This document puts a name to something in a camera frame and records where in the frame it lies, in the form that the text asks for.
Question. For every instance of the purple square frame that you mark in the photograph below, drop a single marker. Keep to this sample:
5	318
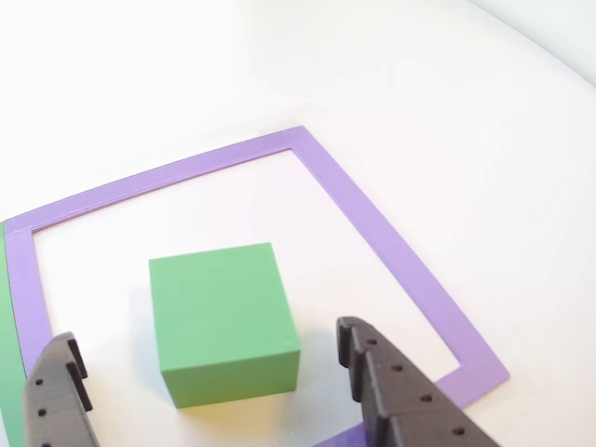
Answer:
372	223

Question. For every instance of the green square block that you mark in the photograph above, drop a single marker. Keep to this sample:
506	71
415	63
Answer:
223	316

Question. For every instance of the green square frame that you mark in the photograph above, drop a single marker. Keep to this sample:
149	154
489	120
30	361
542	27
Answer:
7	372

